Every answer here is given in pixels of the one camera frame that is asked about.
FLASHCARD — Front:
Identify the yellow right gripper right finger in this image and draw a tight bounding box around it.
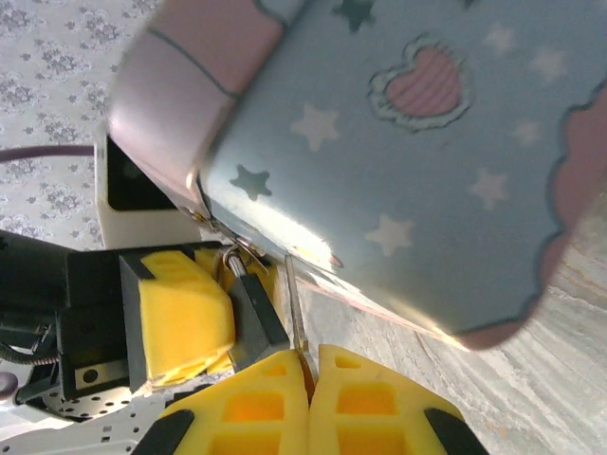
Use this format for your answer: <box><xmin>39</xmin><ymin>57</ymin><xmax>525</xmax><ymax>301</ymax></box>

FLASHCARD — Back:
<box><xmin>307</xmin><ymin>344</ymin><xmax>490</xmax><ymax>455</ymax></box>

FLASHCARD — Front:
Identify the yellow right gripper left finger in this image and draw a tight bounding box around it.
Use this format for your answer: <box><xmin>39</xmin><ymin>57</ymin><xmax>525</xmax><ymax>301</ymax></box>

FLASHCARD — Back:
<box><xmin>137</xmin><ymin>349</ymin><xmax>313</xmax><ymax>455</ymax></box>

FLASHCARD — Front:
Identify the pastel cartoon tin box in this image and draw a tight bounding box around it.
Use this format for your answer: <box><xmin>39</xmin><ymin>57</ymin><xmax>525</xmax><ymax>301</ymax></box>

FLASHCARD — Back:
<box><xmin>106</xmin><ymin>0</ymin><xmax>607</xmax><ymax>352</ymax></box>

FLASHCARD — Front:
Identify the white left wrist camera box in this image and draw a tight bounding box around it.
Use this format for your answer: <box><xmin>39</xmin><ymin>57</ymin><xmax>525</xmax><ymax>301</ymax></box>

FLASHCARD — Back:
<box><xmin>93</xmin><ymin>135</ymin><xmax>203</xmax><ymax>250</ymax></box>

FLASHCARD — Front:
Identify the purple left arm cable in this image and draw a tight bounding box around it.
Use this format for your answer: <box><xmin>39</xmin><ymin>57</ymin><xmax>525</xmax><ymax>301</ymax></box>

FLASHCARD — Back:
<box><xmin>0</xmin><ymin>145</ymin><xmax>96</xmax><ymax>165</ymax></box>

